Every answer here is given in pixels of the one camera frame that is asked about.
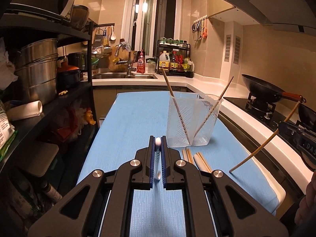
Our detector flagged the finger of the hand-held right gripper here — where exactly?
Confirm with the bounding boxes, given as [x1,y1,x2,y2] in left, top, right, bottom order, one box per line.
[278,121,300,141]

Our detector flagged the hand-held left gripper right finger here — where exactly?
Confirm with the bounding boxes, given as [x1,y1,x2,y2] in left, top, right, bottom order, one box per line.
[162,136,289,237]

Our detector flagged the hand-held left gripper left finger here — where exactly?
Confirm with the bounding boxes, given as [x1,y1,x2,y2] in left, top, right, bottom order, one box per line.
[27,136,156,237]

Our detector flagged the white handled utensil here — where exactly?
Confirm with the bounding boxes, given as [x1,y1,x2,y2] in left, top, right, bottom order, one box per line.
[154,137,163,181]

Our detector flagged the white handled fork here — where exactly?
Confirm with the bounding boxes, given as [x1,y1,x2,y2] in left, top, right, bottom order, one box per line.
[194,153,210,173]

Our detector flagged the clear plastic container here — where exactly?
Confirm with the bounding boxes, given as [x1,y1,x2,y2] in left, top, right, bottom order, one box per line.
[166,92,224,147]

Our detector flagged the person's right forearm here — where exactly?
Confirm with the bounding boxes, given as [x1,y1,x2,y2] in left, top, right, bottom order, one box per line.
[296,178,316,237]

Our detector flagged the black frying pan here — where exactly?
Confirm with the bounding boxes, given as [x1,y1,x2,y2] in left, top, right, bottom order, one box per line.
[297,103,316,129]

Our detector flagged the black gas stove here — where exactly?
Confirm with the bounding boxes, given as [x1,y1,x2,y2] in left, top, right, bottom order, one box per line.
[223,92,316,153]

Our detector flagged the blue table cloth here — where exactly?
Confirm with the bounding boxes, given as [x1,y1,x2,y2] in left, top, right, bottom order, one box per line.
[76,91,280,237]

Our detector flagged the yellow toy figure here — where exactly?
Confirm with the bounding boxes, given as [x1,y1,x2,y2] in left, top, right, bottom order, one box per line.
[85,109,96,126]

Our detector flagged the red plastic bag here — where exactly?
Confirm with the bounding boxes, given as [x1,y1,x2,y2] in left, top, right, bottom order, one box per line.
[55,104,83,142]

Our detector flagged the steel sink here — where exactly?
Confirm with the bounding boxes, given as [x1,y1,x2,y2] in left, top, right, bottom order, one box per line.
[92,73,158,79]

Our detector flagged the glass jar with green lid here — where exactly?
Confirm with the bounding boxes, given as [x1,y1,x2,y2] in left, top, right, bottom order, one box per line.
[147,58,157,74]

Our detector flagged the yellow oil bottle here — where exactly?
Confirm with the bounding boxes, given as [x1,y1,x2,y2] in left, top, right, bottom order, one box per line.
[159,51,171,73]

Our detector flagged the pink dish soap bottle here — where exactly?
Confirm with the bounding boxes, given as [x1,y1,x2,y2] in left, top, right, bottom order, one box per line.
[136,49,146,74]

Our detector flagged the chrome faucet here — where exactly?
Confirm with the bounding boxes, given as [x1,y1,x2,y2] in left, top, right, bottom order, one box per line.
[115,43,137,76]

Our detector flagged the red sauce bottle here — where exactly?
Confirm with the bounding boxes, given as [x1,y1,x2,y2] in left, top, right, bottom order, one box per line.
[170,51,179,72]

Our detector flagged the dark bottle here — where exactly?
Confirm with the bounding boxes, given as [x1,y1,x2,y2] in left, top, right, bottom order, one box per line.
[41,180,63,203]

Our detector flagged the wooden cutting board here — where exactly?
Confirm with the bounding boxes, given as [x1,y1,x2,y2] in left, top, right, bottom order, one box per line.
[108,45,131,72]

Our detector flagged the black shelf rack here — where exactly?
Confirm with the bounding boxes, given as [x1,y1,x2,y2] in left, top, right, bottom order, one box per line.
[0,2,99,237]

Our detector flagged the grey storage box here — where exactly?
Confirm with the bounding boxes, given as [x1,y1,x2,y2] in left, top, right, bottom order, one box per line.
[20,142,60,178]

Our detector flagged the black spice rack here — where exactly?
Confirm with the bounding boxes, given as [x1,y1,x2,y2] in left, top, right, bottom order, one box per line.
[156,39,192,77]

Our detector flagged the clay pot with orange lid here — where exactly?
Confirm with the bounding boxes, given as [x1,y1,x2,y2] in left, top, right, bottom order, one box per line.
[57,62,82,89]

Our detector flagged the black electric kettle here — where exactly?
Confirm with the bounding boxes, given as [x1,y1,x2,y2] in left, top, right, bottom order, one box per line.
[68,52,83,70]

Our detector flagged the hanging kitchen tools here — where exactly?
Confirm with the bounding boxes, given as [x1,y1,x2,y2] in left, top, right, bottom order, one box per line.
[191,17,209,41]

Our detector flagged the metal grater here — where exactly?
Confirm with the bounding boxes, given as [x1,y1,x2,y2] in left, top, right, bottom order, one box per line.
[93,28,104,47]

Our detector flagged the white paper roll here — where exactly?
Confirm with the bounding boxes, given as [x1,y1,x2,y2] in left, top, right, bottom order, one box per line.
[6,100,43,121]

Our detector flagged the stainless steel steamer pot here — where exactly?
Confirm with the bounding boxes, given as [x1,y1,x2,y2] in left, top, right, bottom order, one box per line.
[13,38,59,105]

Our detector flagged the white framed window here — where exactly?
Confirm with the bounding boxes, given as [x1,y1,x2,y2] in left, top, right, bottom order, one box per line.
[123,0,181,58]

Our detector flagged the green package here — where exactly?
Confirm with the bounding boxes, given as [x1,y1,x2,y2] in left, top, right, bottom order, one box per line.
[0,99,18,162]

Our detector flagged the dark cooking pot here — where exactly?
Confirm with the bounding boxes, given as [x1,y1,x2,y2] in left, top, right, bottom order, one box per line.
[70,4,90,31]

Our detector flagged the white plastic bag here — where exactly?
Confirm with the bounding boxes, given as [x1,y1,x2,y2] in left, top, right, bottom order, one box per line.
[0,49,18,89]

